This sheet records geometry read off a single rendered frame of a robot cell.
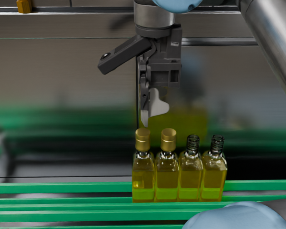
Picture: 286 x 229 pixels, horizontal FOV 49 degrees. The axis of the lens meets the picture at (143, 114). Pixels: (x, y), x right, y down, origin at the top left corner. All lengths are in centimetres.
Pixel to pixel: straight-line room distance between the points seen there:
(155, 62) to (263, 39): 24
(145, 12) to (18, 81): 43
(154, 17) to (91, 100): 37
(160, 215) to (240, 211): 60
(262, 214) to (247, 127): 69
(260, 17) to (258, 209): 27
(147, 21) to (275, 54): 25
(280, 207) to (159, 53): 43
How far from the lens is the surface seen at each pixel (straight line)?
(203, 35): 76
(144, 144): 72
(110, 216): 82
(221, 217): 22
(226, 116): 87
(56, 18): 76
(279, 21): 42
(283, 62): 39
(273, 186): 96
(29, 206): 87
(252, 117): 90
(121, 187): 88
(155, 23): 57
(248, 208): 24
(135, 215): 82
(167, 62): 60
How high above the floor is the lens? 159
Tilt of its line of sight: 33 degrees down
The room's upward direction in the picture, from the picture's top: straight up
